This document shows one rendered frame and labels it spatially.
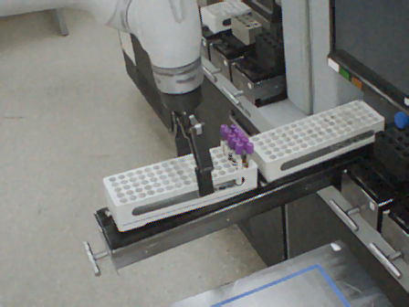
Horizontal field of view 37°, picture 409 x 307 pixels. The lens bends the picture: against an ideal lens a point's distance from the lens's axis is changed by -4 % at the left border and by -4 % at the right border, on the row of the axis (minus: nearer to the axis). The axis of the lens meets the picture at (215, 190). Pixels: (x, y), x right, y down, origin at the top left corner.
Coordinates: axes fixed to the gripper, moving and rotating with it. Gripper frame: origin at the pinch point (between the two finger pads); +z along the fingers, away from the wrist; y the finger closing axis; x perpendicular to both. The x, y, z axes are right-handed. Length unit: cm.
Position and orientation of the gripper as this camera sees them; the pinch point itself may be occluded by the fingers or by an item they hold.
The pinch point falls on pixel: (194, 171)
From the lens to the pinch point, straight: 127.3
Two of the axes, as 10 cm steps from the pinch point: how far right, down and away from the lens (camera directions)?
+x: 9.1, -3.4, 2.4
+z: 1.1, 7.6, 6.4
